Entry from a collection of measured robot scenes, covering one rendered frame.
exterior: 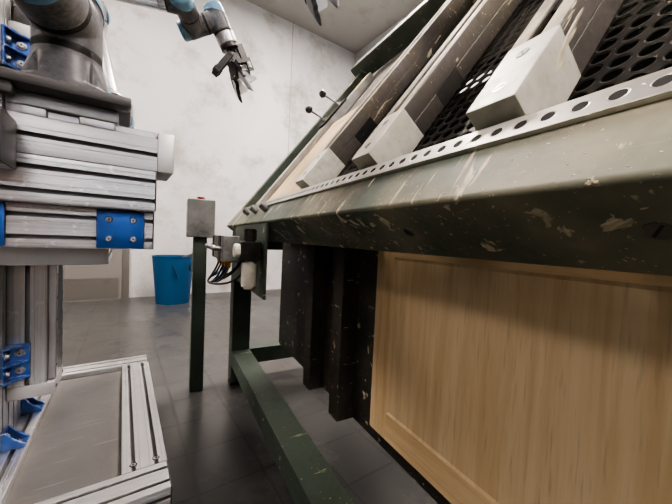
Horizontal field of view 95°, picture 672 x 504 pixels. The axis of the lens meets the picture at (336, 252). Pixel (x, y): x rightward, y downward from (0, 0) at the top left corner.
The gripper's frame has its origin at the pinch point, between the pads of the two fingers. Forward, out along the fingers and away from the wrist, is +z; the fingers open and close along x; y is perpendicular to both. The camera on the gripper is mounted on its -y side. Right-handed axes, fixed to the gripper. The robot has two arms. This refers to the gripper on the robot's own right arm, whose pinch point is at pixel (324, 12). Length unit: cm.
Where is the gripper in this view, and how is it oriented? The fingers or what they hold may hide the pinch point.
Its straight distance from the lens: 94.3
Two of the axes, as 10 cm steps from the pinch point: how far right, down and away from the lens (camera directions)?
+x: -5.7, -0.6, 8.2
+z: 3.4, 8.9, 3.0
